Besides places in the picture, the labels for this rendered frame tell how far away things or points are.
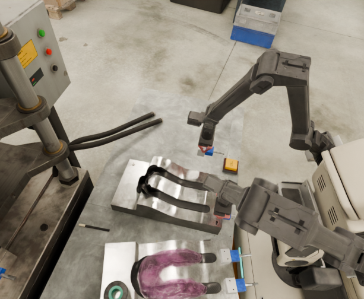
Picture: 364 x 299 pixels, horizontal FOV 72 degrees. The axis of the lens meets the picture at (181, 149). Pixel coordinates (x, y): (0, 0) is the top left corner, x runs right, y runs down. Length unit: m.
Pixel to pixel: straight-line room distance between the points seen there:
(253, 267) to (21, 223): 1.30
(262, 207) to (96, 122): 2.35
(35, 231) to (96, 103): 1.85
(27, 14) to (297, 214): 1.08
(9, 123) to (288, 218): 0.86
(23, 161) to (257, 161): 1.95
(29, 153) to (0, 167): 0.11
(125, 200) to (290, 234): 0.83
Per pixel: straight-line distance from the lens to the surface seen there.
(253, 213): 0.52
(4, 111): 1.04
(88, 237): 1.23
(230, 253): 1.13
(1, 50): 0.87
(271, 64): 0.73
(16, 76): 0.94
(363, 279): 0.98
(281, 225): 0.51
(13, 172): 1.19
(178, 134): 1.49
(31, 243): 1.32
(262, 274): 1.79
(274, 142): 2.75
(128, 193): 1.21
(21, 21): 1.15
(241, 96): 0.85
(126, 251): 1.07
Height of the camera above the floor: 1.93
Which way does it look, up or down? 52 degrees down
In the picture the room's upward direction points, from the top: 7 degrees clockwise
